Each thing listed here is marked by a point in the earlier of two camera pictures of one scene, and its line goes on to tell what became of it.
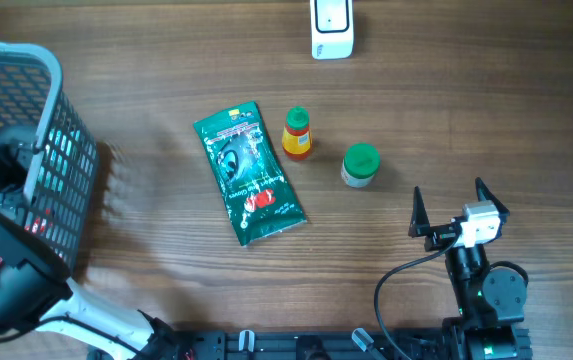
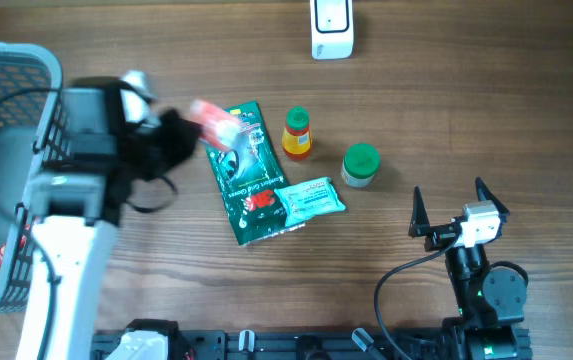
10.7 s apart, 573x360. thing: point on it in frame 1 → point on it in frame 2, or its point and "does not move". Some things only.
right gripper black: (438, 235) does not move
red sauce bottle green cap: (297, 138) does not move
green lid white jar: (360, 164) does not move
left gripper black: (9, 152) → (172, 123)
